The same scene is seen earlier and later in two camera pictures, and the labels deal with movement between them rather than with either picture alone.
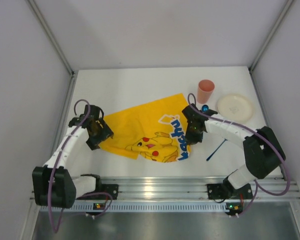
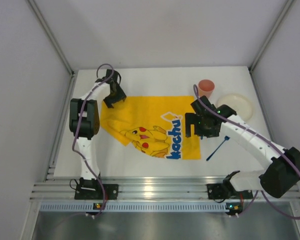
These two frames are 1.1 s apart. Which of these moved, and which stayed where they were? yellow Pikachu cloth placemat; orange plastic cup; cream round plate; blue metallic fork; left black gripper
Moved: yellow Pikachu cloth placemat; left black gripper
Stayed: blue metallic fork; orange plastic cup; cream round plate
